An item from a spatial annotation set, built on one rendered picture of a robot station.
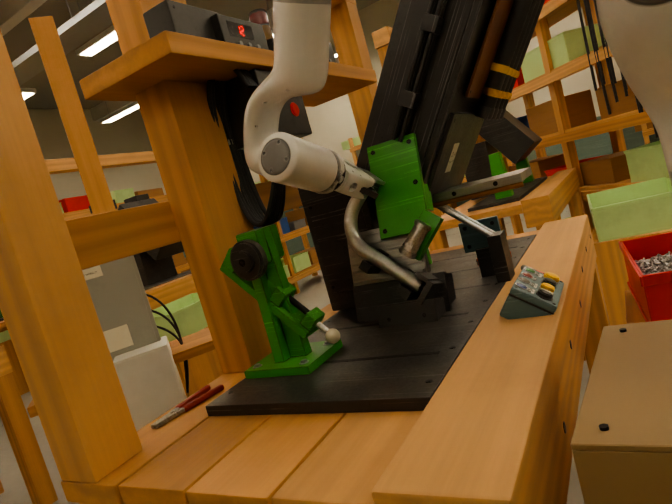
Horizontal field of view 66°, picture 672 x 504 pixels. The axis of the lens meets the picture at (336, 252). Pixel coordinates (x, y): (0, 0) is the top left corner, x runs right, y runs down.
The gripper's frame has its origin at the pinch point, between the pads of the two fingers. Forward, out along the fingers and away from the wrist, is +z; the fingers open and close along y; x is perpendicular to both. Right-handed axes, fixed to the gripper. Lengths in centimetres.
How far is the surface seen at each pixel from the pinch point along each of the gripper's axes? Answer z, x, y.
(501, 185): 15.0, -14.4, -20.8
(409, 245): -0.8, 4.9, -16.6
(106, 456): -49, 49, -12
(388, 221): 2.8, 4.2, -8.2
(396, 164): 2.7, -6.9, -2.6
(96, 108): 611, 307, 1033
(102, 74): -39, 6, 39
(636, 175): 296, -64, -12
